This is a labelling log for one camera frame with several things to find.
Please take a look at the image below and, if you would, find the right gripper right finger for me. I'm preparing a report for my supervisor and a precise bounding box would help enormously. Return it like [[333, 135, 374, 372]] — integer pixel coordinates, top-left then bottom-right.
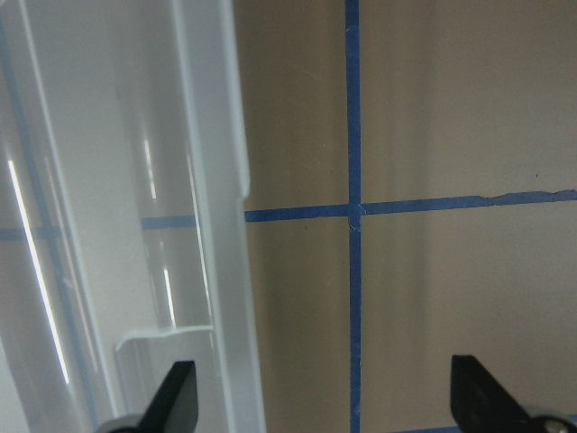
[[450, 355, 530, 433]]

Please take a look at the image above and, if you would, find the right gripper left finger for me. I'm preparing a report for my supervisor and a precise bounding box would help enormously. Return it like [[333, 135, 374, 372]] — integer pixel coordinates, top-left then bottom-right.
[[137, 361, 199, 433]]

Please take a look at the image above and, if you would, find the clear plastic box lid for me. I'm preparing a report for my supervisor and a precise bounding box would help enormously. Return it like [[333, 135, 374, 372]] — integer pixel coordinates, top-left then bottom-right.
[[1, 1, 265, 432]]

